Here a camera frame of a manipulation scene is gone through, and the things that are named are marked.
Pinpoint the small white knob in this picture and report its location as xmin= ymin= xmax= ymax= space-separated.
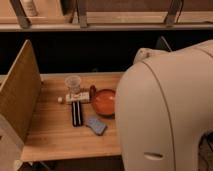
xmin=57 ymin=97 xmax=63 ymax=103

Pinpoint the red ceramic bowl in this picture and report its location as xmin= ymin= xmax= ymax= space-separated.
xmin=91 ymin=89 xmax=115 ymax=116

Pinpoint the left wooden side panel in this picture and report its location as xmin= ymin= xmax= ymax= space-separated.
xmin=0 ymin=40 xmax=41 ymax=144

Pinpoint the wooden shelf rail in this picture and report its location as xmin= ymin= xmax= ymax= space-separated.
xmin=0 ymin=11 xmax=213 ymax=32

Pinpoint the clear plastic cup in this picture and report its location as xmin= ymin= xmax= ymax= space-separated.
xmin=65 ymin=75 xmax=81 ymax=94

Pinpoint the black rectangular case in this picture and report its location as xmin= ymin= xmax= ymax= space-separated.
xmin=71 ymin=101 xmax=83 ymax=127

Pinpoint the blue grey sponge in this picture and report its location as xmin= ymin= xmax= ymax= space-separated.
xmin=86 ymin=117 xmax=107 ymax=136

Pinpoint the small dark red bottle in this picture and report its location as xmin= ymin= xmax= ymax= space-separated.
xmin=89 ymin=85 xmax=96 ymax=99

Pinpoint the right dark side panel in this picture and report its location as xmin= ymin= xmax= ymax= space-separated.
xmin=155 ymin=36 xmax=172 ymax=52

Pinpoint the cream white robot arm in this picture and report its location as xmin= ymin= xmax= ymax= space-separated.
xmin=115 ymin=40 xmax=213 ymax=171

